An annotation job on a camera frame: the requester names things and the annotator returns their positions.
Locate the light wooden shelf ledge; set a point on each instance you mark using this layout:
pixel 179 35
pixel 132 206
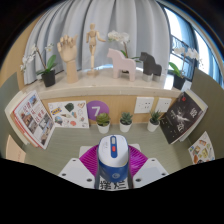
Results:
pixel 100 86

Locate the white orchid in black pot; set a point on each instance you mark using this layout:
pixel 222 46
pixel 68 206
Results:
pixel 178 81
pixel 49 78

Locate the white cartoon-print mouse pad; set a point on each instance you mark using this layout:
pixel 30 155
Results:
pixel 115 186

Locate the green partition panel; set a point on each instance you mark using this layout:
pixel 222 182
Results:
pixel 210 110
pixel 8 90

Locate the thick white book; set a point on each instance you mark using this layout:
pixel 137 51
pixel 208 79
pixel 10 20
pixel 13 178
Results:
pixel 10 111

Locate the blue and white computer mouse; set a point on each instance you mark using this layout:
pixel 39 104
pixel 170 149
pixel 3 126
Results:
pixel 113 156

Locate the black cover book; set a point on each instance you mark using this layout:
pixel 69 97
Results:
pixel 180 118

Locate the red-spined photo magazine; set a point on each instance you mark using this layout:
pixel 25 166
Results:
pixel 33 118

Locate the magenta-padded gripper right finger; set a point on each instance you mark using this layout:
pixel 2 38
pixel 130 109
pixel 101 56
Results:
pixel 150 171

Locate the white sticker sheet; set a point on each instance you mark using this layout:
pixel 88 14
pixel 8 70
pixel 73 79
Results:
pixel 68 114

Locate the dark-framed window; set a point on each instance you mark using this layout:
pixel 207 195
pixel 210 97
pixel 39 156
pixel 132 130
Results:
pixel 186 36

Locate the wooden mannequin figure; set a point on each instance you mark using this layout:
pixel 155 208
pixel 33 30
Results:
pixel 92 40

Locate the colourful sticker card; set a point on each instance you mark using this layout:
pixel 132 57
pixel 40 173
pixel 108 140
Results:
pixel 201 150

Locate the grey curtain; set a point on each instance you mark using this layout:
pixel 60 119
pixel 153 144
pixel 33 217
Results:
pixel 140 26

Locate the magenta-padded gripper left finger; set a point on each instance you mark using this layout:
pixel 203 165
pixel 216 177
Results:
pixel 76 171

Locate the white orchid plant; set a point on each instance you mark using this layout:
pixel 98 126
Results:
pixel 118 36

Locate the round purple number sign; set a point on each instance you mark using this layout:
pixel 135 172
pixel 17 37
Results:
pixel 96 108

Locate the white wall socket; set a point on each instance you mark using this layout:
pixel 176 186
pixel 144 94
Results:
pixel 144 105
pixel 164 105

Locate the wooden hand model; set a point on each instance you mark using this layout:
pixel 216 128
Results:
pixel 68 53

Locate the black wooden horse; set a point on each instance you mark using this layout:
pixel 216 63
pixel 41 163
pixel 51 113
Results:
pixel 151 66

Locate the small potted succulent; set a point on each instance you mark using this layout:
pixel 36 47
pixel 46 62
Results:
pixel 125 126
pixel 153 126
pixel 103 127

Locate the pink wooden horse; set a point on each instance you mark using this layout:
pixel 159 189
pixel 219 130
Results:
pixel 121 63

